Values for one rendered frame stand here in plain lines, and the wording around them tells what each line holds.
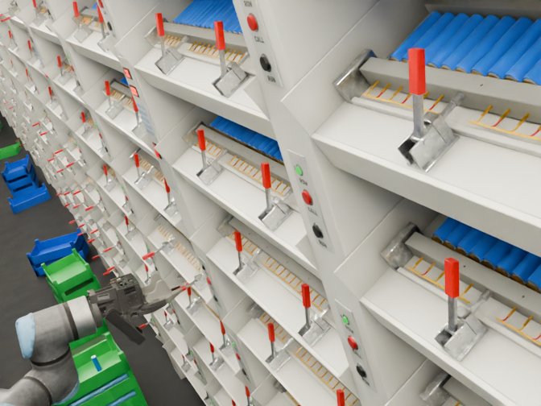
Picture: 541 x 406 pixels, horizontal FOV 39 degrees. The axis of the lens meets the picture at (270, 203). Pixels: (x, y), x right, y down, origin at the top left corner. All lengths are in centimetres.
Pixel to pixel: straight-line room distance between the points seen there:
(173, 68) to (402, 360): 60
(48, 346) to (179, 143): 58
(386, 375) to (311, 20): 42
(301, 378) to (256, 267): 22
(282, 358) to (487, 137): 96
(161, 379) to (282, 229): 237
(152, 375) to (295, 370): 201
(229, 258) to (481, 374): 84
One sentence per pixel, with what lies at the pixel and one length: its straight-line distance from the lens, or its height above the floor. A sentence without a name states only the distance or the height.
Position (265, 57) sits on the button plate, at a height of 163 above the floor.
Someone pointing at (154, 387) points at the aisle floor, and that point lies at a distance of 336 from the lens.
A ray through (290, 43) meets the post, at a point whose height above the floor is 164.
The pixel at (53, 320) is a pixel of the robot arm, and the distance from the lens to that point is 177.
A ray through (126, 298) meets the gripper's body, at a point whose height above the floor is 103.
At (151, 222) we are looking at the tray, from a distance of 226.
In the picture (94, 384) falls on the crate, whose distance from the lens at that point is 289.
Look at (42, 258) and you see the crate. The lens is 481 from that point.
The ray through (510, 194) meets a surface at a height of 155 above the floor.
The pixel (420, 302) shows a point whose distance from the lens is 81.
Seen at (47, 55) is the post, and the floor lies 143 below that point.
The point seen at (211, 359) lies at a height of 55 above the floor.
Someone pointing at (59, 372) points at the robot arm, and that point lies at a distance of 182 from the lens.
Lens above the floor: 180
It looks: 23 degrees down
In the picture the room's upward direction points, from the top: 19 degrees counter-clockwise
